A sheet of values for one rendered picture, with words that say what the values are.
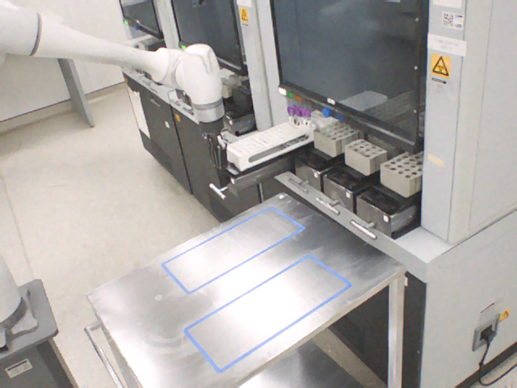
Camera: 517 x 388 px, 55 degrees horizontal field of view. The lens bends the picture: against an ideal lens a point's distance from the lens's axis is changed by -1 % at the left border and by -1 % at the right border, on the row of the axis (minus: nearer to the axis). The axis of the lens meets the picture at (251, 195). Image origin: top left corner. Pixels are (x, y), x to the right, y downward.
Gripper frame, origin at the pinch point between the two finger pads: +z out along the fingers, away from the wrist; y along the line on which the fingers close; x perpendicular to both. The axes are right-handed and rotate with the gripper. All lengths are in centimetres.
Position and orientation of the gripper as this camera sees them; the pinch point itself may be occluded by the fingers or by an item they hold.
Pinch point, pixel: (221, 175)
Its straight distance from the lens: 161.1
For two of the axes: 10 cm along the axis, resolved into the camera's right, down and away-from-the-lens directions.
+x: -8.6, 3.7, -3.7
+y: -5.0, -4.0, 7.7
